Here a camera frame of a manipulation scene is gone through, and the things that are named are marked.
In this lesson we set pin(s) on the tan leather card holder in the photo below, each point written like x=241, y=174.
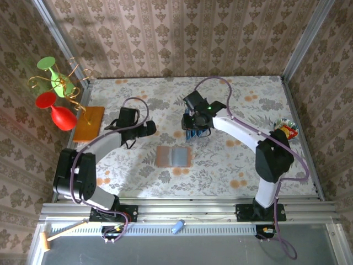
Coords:
x=165, y=157

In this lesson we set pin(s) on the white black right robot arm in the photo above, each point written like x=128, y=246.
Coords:
x=237, y=129

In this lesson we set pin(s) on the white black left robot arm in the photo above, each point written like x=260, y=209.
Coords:
x=107, y=140

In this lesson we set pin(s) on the floral patterned table cover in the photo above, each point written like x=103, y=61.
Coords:
x=165, y=91

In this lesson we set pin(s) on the red plastic wine glass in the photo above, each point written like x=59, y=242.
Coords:
x=64, y=118

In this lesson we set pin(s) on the patterned ceramic bowl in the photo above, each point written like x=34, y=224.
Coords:
x=280, y=122

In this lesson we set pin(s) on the yellow candy wrapper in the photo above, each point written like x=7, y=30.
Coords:
x=289, y=133

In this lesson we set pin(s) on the red candy wrapper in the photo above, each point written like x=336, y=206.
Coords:
x=293, y=129

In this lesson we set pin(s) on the small blue cylindrical tube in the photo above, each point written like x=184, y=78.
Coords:
x=177, y=227

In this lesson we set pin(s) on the green plastic wine glass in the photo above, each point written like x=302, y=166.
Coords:
x=45, y=63

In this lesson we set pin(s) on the wooden mallet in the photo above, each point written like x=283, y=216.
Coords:
x=69, y=231

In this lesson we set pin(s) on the grey metal sheet panel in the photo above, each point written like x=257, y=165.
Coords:
x=193, y=251

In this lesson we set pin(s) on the aluminium table side rail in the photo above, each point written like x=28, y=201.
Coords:
x=292, y=105
x=85, y=92

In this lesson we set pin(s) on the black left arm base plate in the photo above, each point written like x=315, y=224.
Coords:
x=132, y=212

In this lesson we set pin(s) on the aluminium mounting rail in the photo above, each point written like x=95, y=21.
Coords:
x=193, y=211

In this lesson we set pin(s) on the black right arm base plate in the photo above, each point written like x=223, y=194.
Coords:
x=244, y=212

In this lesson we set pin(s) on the aluminium corner post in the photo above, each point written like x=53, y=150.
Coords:
x=62, y=41
x=306, y=41

